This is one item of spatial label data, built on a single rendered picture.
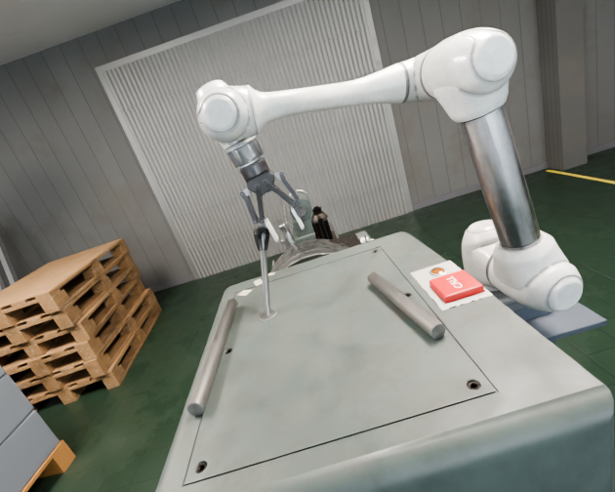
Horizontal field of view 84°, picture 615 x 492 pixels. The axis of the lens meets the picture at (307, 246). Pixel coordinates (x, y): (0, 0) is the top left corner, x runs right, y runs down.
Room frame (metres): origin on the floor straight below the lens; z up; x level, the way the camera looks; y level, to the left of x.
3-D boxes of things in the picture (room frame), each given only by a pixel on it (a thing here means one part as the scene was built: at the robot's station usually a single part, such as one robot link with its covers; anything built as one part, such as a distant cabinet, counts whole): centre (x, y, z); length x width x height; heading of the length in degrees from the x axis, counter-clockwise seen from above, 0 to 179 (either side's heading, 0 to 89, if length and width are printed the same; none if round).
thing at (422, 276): (0.48, -0.20, 1.23); 0.13 x 0.08 x 0.06; 178
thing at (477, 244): (1.02, -0.58, 0.97); 0.18 x 0.16 x 0.22; 3
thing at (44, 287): (3.17, 2.37, 0.49); 1.39 x 0.95 x 0.98; 1
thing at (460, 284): (0.46, -0.20, 1.26); 0.06 x 0.06 x 0.02; 88
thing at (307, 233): (2.12, -0.04, 1.01); 0.30 x 0.20 x 0.29; 178
